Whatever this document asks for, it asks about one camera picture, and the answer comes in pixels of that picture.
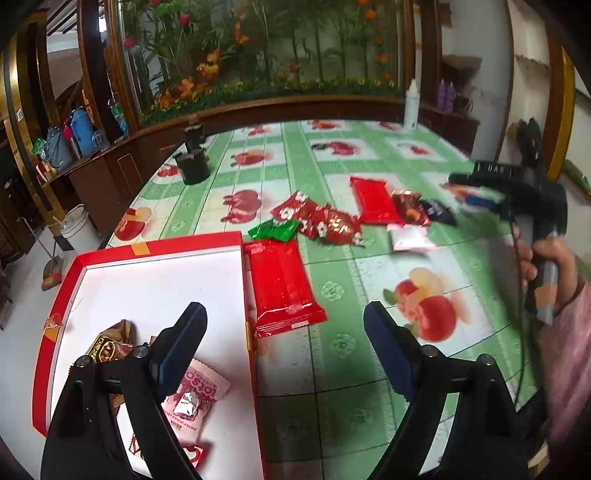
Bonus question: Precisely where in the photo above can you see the red flower-print snack packet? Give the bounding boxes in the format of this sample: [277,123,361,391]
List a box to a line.
[295,209,329,241]
[270,191,317,223]
[321,210,365,246]

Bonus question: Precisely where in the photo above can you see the person's right forearm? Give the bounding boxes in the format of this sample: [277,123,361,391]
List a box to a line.
[531,258,591,446]

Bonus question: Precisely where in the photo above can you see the red and white snack packet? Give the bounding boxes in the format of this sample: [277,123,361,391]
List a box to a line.
[128,433,214,472]

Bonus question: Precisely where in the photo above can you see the long red snack packet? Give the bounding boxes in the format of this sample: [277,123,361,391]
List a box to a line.
[244,240,328,339]
[349,176,402,228]

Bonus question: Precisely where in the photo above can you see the red cardboard box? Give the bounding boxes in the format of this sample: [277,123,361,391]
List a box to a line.
[30,231,269,480]

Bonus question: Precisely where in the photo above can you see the golden pillar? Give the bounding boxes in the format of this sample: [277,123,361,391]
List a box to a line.
[0,23,62,223]

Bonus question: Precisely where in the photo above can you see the flower display panel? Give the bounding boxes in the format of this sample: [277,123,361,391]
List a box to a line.
[108,0,416,131]

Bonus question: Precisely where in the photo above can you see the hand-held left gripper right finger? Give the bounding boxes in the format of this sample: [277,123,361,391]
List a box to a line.
[363,301,532,480]

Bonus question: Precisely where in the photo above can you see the dark red snack packet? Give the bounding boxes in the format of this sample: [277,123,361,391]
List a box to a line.
[392,193,431,227]

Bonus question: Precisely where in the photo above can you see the white spray bottle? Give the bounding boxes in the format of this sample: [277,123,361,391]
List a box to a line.
[403,78,421,131]

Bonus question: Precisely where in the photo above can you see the blue thermos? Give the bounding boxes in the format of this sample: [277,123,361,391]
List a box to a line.
[69,107,96,158]

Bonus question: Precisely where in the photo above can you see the dark jar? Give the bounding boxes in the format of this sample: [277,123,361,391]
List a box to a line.
[184,124,206,154]

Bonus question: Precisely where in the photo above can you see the broom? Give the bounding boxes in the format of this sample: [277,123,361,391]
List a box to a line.
[34,225,66,291]

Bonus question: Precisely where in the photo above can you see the fruit-print green tablecloth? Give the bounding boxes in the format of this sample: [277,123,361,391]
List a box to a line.
[99,119,546,480]

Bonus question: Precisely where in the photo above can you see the black round ashtray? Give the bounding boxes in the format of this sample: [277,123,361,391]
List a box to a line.
[174,150,211,186]

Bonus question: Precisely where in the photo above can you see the brown and gold snack packet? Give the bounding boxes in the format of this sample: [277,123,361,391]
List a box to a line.
[89,318,140,366]

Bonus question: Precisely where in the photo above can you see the dark purple snack packet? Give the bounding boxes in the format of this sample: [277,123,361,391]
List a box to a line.
[422,199,458,227]

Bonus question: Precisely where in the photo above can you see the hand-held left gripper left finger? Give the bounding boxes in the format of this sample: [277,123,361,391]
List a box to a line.
[41,301,208,480]

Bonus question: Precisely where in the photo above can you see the person's right hand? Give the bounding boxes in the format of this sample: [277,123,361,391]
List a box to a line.
[515,228,585,319]

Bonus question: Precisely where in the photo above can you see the grey kettle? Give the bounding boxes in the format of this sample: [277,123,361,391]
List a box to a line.
[46,127,75,170]

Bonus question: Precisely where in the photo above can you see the pink snack packet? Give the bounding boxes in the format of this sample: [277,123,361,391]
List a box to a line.
[161,357,232,433]

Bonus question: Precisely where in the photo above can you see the clear plastic bottle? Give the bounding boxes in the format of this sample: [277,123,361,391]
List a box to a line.
[108,98,129,137]

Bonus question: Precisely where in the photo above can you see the white bucket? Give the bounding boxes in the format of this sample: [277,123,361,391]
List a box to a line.
[59,205,101,239]

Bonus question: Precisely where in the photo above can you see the green snack packet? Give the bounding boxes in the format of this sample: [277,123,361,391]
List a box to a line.
[248,220,278,241]
[270,220,302,244]

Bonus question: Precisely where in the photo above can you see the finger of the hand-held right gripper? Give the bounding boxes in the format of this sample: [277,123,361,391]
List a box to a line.
[449,172,505,191]
[455,191,509,216]

